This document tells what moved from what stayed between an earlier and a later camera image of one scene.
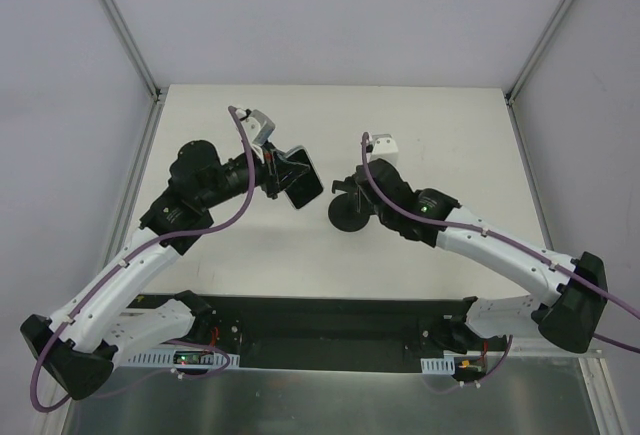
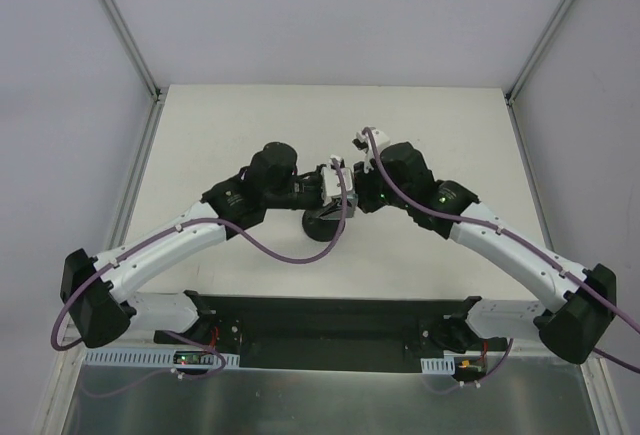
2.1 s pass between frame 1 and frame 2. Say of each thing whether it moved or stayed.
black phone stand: moved
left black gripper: moved
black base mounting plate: stayed
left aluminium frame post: stayed
